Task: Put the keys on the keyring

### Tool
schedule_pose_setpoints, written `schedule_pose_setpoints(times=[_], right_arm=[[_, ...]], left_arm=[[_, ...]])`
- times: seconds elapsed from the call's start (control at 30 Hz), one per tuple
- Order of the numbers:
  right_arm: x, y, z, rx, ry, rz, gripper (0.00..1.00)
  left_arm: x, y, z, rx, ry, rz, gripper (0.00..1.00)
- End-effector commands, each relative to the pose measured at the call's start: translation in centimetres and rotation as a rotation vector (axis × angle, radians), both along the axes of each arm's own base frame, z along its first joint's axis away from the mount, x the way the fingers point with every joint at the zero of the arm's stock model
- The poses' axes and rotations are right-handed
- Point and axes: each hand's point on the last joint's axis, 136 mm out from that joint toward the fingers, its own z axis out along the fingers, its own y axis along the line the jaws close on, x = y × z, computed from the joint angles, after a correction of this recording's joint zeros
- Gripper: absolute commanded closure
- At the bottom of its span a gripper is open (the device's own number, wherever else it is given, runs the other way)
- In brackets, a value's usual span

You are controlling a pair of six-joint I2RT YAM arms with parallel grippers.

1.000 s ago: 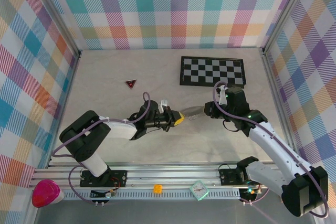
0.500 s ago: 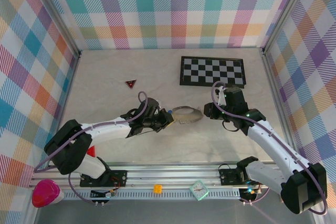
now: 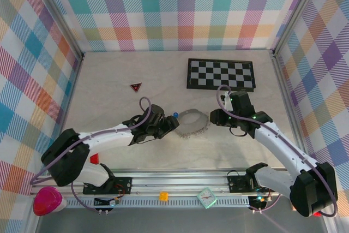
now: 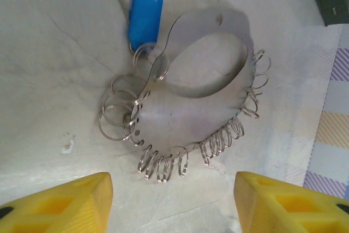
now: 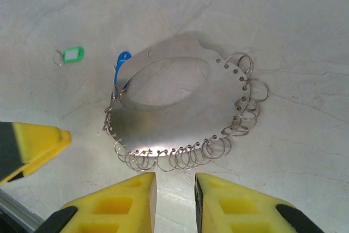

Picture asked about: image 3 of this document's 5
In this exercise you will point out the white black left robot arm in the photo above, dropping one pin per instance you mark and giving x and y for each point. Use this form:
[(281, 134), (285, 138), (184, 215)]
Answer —
[(109, 136)]

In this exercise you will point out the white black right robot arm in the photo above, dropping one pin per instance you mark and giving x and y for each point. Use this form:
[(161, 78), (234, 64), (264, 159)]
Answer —
[(280, 145)]

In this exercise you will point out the black white chessboard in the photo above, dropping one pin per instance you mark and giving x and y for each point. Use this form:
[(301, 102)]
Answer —
[(221, 74)]

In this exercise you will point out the black red triangular token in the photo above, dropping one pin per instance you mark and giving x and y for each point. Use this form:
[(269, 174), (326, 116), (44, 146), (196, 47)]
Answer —
[(135, 87)]

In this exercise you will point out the small red block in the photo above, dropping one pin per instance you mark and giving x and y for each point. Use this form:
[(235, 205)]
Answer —
[(94, 159)]

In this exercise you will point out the yellow toy brick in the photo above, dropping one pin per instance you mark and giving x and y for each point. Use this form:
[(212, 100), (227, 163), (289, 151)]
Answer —
[(164, 196)]

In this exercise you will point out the teal square clock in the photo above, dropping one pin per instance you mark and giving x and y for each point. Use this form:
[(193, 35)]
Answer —
[(206, 197)]

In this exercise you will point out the pink dome lid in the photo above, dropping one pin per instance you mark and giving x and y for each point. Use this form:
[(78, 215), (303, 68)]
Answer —
[(47, 201)]

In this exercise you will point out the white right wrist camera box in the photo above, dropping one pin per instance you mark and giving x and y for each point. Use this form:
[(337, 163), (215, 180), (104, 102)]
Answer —
[(226, 102)]

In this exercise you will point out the aluminium side rail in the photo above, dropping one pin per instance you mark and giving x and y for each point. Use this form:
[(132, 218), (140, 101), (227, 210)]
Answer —
[(68, 107), (289, 107)]

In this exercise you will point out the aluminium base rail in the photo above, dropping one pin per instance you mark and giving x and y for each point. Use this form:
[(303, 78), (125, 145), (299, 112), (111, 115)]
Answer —
[(177, 182)]

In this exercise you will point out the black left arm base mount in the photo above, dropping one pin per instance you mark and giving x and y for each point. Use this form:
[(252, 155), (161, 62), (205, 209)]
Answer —
[(122, 185)]

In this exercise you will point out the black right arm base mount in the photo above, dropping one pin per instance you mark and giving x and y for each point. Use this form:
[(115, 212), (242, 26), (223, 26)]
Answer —
[(237, 185)]

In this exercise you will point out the aluminium frame post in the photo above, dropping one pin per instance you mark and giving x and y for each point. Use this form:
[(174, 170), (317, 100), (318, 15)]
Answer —
[(297, 12), (60, 16), (33, 224), (333, 226)]

